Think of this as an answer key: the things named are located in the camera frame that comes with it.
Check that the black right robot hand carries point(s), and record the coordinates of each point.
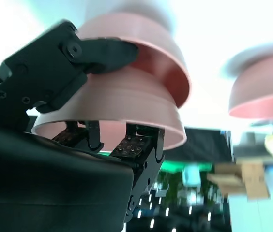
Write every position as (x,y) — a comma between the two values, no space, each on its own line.
(42,183)

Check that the pink plastic bowl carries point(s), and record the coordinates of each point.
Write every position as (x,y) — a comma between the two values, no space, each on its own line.
(260,82)
(151,36)
(126,101)

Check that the brown cardboard box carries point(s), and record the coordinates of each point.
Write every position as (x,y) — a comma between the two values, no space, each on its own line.
(252,178)

